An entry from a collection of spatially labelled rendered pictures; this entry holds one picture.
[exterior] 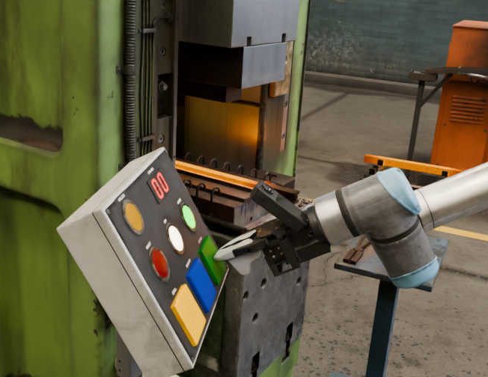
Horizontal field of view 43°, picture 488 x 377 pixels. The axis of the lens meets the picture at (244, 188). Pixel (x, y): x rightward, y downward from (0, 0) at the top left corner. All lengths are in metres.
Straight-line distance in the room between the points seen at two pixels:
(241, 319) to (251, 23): 0.71
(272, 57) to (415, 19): 7.60
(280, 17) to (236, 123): 0.45
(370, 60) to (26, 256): 7.92
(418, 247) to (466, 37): 3.92
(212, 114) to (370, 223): 0.95
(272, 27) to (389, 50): 7.69
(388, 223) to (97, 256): 0.49
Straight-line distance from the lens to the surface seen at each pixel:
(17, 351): 1.86
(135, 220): 0.94
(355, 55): 9.28
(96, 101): 1.28
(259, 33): 1.46
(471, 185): 1.27
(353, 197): 1.07
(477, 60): 4.96
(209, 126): 1.93
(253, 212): 1.59
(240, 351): 1.63
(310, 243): 1.12
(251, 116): 1.84
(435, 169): 2.11
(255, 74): 1.47
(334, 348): 2.80
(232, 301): 1.56
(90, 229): 0.90
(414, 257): 1.12
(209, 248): 1.16
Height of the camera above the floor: 1.52
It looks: 19 degrees down
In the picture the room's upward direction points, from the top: 4 degrees clockwise
